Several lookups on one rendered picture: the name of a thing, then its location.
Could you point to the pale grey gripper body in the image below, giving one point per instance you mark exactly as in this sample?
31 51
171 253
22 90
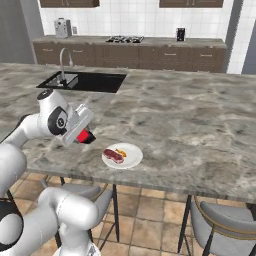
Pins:
77 124

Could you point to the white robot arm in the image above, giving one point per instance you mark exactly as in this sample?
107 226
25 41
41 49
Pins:
20 160

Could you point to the red brown steak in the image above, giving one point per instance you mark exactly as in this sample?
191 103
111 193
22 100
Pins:
113 156

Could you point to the orange shrimp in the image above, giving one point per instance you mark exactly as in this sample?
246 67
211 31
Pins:
122 152

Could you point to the white round plate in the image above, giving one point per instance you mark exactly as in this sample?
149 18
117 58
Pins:
133 156

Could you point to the black sink basin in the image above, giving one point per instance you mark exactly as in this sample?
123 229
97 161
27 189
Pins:
96 81

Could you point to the grey curved tap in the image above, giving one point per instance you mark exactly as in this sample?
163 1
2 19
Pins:
62 66

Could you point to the grey stool with black legs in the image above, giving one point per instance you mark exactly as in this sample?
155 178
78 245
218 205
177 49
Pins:
100 196
226 223

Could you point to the brown base cupboard run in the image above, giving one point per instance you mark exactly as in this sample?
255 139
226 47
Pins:
133 55

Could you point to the black hob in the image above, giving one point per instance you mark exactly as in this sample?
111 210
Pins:
125 39

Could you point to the grey fridge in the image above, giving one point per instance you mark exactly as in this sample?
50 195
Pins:
15 30

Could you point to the grey wall socket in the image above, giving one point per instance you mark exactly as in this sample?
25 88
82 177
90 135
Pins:
74 30

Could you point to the brown wall cupboard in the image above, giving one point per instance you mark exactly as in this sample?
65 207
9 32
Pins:
70 3
191 3

